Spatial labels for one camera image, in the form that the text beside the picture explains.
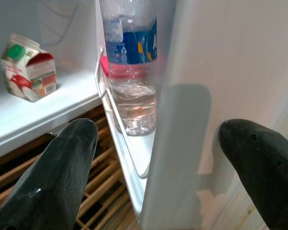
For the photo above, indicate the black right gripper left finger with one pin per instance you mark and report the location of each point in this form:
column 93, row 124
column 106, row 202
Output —
column 52, row 172

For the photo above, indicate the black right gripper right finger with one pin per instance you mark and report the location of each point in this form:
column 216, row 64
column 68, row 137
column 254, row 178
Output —
column 268, row 163

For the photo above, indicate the white fridge door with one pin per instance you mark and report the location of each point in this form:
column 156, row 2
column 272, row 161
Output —
column 230, row 48

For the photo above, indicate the white fridge shelf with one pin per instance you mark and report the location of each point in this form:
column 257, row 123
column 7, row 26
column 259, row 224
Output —
column 38, row 115

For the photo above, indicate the wooden slatted wine rack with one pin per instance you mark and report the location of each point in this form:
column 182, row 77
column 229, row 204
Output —
column 105, row 182

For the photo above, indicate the small juice carton green cap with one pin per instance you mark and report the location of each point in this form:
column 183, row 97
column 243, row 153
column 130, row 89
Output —
column 26, row 69

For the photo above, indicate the jar with red lid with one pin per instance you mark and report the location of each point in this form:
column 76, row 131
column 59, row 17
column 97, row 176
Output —
column 104, row 65

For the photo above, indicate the clear water bottle blue label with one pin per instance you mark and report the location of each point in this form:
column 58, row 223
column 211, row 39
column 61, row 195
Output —
column 134, row 48

